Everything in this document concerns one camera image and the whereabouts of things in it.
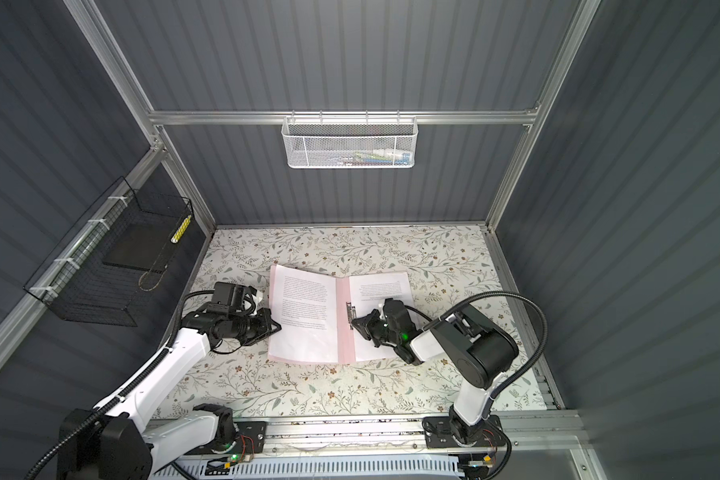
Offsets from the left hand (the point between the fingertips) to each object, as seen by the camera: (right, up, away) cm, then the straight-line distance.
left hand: (280, 326), depth 82 cm
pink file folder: (+24, +7, +17) cm, 30 cm away
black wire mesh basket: (-39, +17, -9) cm, 43 cm away
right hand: (+20, -1, +7) cm, 21 cm away
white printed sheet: (+5, +2, +7) cm, 8 cm away
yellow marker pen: (-28, +24, -3) cm, 37 cm away
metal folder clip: (+19, 0, +14) cm, 24 cm away
